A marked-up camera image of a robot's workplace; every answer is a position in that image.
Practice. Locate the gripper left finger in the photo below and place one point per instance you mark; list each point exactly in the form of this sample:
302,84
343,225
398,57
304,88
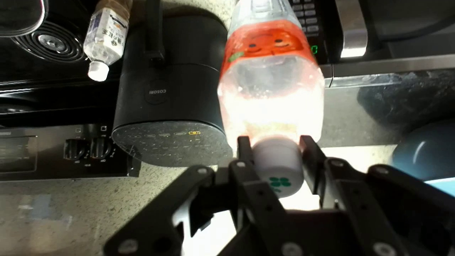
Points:
177,209

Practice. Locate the blue bowl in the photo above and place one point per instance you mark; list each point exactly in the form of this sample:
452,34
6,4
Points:
426,153

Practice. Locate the black stove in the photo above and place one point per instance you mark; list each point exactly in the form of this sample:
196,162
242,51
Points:
42,103

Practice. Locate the small clear bottle white cap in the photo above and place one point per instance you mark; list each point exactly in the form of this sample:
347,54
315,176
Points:
105,39

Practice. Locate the black pan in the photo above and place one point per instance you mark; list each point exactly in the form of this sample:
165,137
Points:
19,16

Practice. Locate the stove knob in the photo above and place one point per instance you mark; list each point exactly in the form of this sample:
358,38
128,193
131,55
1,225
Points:
101,147
75,148

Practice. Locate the black air fryer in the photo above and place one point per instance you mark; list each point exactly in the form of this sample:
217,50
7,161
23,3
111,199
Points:
170,106

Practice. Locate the black microwave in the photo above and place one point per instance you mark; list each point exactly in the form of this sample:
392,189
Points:
398,25

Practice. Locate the clear bottle with orange label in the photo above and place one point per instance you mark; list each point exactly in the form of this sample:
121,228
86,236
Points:
272,99

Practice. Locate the stove burner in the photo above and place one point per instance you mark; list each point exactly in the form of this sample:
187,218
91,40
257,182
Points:
49,42

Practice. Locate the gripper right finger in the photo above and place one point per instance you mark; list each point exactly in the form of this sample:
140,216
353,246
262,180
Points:
398,206

